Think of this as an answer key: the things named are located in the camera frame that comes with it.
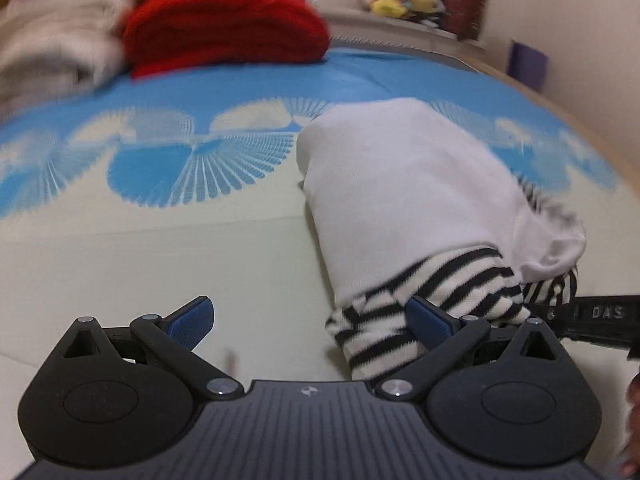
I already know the black white striped garment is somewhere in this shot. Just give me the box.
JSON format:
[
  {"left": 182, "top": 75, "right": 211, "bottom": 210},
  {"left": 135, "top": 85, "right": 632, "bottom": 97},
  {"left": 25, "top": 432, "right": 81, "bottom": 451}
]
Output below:
[{"left": 296, "top": 99, "right": 586, "bottom": 380}]

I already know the blue white patterned bedsheet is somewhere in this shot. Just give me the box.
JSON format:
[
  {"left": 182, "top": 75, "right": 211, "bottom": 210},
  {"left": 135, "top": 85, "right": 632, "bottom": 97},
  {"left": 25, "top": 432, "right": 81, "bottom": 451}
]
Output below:
[{"left": 1, "top": 49, "right": 639, "bottom": 479}]

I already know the beige folded quilt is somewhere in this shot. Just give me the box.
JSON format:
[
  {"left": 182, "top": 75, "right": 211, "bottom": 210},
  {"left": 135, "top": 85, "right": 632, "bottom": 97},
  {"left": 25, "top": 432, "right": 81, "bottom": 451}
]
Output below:
[{"left": 1, "top": 0, "right": 136, "bottom": 119}]

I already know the red folded blanket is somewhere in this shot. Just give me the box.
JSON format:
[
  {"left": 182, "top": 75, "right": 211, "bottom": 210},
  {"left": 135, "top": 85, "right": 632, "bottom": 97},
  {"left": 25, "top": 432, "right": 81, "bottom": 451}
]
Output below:
[{"left": 122, "top": 0, "right": 330, "bottom": 78}]

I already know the purple box by wall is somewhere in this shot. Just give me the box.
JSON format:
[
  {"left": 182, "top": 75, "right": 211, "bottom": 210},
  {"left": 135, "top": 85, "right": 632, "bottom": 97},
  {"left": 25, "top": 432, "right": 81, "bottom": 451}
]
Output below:
[{"left": 506, "top": 41, "right": 549, "bottom": 92}]

